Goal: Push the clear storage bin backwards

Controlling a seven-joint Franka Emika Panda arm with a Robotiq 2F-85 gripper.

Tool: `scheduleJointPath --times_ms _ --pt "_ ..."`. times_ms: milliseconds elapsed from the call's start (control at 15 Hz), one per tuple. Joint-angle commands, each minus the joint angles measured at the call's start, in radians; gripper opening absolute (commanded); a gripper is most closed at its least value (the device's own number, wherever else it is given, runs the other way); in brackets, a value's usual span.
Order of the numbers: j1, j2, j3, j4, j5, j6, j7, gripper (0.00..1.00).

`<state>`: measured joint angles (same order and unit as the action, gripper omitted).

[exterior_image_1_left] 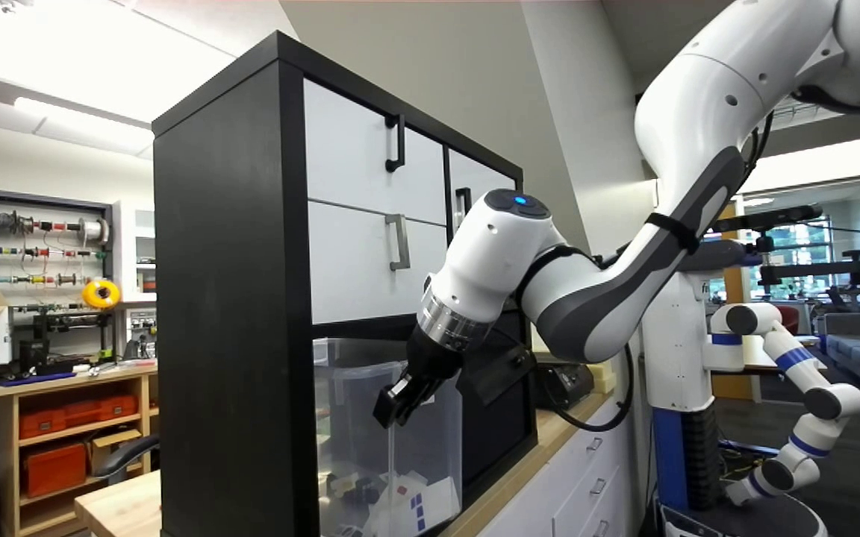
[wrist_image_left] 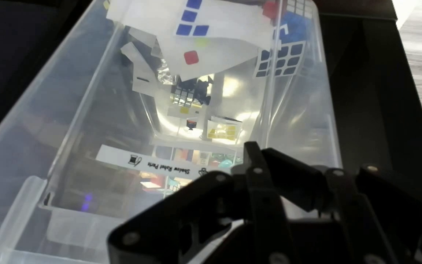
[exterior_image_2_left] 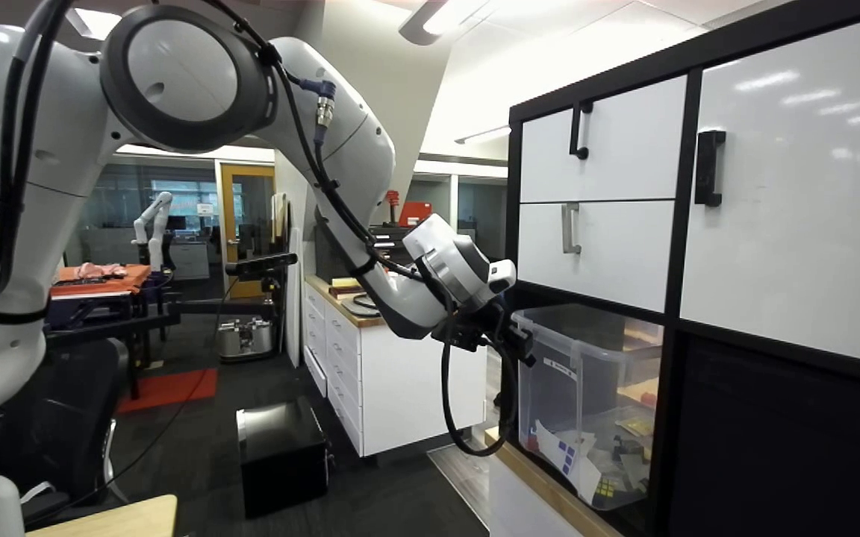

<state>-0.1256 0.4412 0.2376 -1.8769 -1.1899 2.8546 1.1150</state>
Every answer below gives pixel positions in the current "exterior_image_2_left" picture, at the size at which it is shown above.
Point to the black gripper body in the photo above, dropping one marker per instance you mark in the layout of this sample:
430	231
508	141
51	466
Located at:
471	323

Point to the clear plastic storage bin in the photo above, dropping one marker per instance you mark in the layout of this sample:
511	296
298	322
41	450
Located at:
590	398

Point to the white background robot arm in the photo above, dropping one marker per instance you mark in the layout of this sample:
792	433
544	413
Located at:
153	219

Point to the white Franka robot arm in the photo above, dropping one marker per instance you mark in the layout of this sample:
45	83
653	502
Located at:
44	169

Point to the white counter cabinet wood top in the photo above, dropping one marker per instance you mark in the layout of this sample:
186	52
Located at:
390	393

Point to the white paper cards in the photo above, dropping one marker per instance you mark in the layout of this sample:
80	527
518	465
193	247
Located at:
569	457

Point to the red appliance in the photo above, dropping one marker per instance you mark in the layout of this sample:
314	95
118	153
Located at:
414	213

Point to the black desktop drawer organizer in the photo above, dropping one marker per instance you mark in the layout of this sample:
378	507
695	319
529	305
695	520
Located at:
323	254

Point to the metal pot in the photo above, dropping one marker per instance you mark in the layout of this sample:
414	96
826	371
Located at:
245	338

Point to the black box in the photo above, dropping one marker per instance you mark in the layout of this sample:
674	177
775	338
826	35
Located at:
283	457

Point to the red floor mat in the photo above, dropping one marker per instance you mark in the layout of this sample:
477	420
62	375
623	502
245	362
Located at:
172	389

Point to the long ceiling light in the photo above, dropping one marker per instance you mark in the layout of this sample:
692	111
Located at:
445	17

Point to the large white cabinet door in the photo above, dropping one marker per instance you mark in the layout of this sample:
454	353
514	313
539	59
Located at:
808	199

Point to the red top work table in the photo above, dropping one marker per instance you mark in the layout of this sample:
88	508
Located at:
103	286

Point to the light wood table corner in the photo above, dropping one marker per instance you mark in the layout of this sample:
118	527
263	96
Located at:
118	520

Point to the black office chair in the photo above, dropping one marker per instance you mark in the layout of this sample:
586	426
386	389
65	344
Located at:
62	420

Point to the rectangular ceiling light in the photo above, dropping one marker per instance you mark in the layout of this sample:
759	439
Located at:
91	23

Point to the black camera stand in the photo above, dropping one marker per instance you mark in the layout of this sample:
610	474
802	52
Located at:
254	266

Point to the yellow door frame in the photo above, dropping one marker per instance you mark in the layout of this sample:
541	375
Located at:
224	229

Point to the black frame storage cabinet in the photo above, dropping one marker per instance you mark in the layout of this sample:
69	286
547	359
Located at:
777	450

